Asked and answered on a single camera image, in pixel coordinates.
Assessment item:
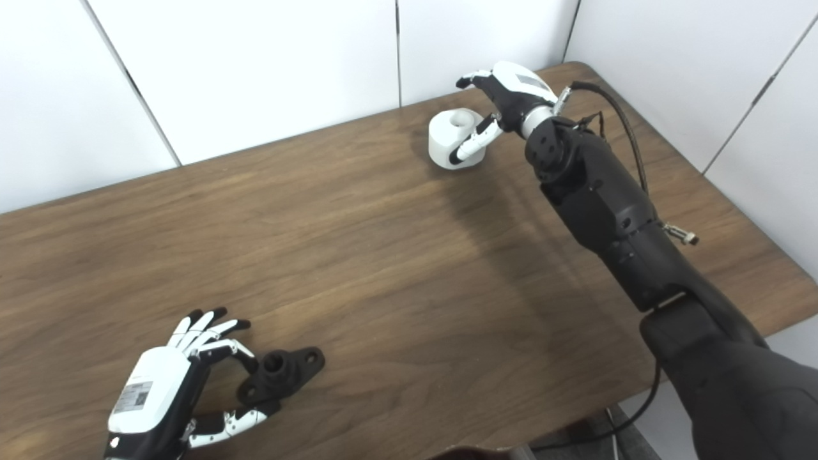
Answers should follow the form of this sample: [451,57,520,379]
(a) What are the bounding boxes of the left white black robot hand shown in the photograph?
[104,307,282,460]

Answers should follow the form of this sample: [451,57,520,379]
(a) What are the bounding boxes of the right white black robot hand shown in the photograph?
[449,61,558,165]

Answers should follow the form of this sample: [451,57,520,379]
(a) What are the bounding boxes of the round white plastic piece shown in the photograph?
[428,108,490,170]

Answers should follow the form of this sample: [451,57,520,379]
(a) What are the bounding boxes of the black plastic holder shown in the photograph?
[238,346,326,406]

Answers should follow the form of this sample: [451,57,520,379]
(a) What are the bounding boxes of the silver metal connector plug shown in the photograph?
[663,222,700,247]

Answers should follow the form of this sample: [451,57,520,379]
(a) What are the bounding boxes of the thin dark hanging cable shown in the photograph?
[530,358,663,456]

